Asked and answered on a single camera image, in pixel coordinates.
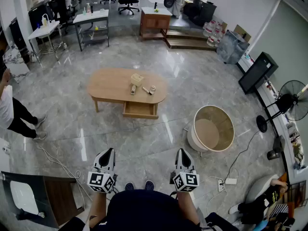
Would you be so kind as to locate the white beanbag chair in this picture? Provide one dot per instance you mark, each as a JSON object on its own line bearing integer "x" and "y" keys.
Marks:
{"x": 257, "y": 189}

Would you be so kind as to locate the wooden cabinet with white top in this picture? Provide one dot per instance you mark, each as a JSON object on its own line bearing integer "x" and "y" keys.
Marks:
{"x": 155, "y": 23}

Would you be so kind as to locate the yellow pump bottle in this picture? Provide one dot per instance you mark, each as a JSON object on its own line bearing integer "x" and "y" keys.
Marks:
{"x": 45, "y": 20}

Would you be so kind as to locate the grey table with white top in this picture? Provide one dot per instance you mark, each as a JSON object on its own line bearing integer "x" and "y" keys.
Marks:
{"x": 91, "y": 15}

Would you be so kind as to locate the round white side table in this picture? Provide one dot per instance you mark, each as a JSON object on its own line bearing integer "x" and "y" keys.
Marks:
{"x": 204, "y": 133}

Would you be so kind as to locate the marble block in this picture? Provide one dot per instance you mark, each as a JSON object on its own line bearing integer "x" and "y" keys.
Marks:
{"x": 14, "y": 61}

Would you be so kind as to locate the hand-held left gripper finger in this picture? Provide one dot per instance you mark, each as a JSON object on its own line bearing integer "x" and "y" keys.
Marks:
{"x": 111, "y": 163}
{"x": 97, "y": 161}

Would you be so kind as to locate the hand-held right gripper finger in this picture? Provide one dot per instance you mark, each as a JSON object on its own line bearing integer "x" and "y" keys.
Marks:
{"x": 191, "y": 163}
{"x": 177, "y": 162}

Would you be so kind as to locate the wooden step platform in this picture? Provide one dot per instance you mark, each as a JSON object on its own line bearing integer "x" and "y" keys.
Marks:
{"x": 187, "y": 43}

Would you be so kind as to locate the person's right blue shoe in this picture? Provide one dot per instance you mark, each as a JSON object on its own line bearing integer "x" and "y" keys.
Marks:
{"x": 149, "y": 185}

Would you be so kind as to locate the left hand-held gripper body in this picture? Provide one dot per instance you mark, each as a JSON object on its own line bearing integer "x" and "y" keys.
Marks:
{"x": 99, "y": 180}

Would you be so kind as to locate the wooden coffee table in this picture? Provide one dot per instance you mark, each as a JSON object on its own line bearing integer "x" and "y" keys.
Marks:
{"x": 108, "y": 85}

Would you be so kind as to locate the grey marble slab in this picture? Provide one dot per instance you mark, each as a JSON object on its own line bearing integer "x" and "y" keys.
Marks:
{"x": 232, "y": 48}

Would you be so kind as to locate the white metal table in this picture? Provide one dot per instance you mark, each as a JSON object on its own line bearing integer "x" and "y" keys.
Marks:
{"x": 43, "y": 30}

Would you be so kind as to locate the person's dark shirt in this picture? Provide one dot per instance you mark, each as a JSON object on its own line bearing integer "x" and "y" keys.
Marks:
{"x": 144, "y": 210}

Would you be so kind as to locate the person's left forearm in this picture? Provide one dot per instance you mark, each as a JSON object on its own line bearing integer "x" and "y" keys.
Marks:
{"x": 98, "y": 208}

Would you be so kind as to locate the black tower appliance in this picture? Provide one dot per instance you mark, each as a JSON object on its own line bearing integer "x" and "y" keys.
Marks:
{"x": 257, "y": 73}

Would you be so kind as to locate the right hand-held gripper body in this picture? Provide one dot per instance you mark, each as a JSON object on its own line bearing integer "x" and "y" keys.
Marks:
{"x": 186, "y": 180}

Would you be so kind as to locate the pink soap bottle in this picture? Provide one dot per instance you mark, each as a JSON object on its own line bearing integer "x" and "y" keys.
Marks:
{"x": 89, "y": 8}

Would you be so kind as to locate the white wall counter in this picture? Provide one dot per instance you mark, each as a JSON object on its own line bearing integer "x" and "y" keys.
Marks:
{"x": 280, "y": 131}

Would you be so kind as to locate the stack of water bottles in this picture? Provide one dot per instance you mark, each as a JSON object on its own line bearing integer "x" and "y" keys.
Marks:
{"x": 214, "y": 34}

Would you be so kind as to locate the black and white marker pen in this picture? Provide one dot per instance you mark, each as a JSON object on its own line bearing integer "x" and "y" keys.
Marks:
{"x": 146, "y": 90}

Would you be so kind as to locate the person's left blue shoe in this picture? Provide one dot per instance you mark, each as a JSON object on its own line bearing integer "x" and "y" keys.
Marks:
{"x": 129, "y": 186}

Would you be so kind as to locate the white power strip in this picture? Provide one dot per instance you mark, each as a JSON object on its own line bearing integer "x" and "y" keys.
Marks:
{"x": 221, "y": 185}

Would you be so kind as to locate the black cabinet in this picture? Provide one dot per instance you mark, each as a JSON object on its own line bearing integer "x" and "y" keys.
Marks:
{"x": 202, "y": 12}

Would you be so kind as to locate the beige box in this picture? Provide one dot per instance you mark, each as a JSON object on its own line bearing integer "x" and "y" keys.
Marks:
{"x": 137, "y": 79}

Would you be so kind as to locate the white power adapter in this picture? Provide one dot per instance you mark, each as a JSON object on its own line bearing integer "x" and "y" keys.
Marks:
{"x": 231, "y": 181}

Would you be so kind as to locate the person's right forearm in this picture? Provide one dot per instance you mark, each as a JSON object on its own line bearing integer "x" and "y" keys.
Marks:
{"x": 188, "y": 208}

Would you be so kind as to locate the cardboard box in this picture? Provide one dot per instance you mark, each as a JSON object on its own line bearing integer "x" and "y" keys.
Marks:
{"x": 240, "y": 30}

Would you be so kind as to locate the black standing fan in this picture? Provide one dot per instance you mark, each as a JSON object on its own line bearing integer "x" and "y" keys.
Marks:
{"x": 288, "y": 102}

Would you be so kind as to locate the dark sink cabinet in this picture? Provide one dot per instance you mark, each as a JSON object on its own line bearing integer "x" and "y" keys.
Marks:
{"x": 60, "y": 196}

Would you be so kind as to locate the wooden drawer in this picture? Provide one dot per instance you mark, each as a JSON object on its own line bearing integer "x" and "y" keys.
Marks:
{"x": 139, "y": 115}

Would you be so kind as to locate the person's blue shoe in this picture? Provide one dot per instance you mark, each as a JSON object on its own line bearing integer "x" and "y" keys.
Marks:
{"x": 149, "y": 185}
{"x": 129, "y": 186}

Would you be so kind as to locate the small white screen device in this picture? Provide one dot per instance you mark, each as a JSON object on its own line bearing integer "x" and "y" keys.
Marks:
{"x": 133, "y": 90}

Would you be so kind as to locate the small black bin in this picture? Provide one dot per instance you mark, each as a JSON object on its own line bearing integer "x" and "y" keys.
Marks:
{"x": 276, "y": 148}

